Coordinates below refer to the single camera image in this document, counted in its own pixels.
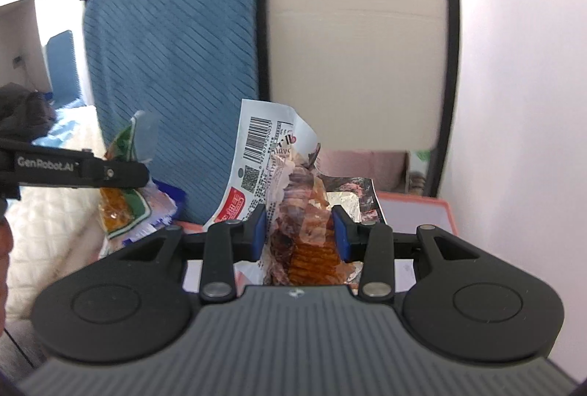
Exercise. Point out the green snack packet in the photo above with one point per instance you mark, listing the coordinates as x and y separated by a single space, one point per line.
121 203

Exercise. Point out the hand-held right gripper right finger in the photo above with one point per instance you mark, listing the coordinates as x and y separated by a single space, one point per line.
341 235

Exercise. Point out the black garment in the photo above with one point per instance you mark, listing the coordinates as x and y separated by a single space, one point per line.
23 111

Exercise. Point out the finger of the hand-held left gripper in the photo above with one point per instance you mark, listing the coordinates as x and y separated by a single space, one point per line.
124 173

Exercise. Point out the pink cardboard box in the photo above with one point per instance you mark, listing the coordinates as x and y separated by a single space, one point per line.
192 274

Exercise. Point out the pink shoebox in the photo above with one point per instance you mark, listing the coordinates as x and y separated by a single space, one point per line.
412 212

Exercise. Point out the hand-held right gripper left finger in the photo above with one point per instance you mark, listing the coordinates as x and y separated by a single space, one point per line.
257 235

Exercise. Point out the green white bag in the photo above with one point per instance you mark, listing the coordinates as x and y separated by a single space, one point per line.
419 171

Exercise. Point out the light blue cloth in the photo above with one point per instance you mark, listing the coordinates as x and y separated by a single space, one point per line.
69 120

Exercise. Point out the blue snack packet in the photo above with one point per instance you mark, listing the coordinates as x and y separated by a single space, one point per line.
169 194

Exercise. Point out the clear meat snack packet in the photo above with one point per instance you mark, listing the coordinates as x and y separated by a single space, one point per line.
261 139

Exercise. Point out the person's left hand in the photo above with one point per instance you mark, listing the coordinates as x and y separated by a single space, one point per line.
4 249

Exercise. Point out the blue textured cushion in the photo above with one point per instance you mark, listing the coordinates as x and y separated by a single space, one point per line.
169 56

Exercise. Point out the cream plastic chair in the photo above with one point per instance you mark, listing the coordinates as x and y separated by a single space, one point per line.
357 70

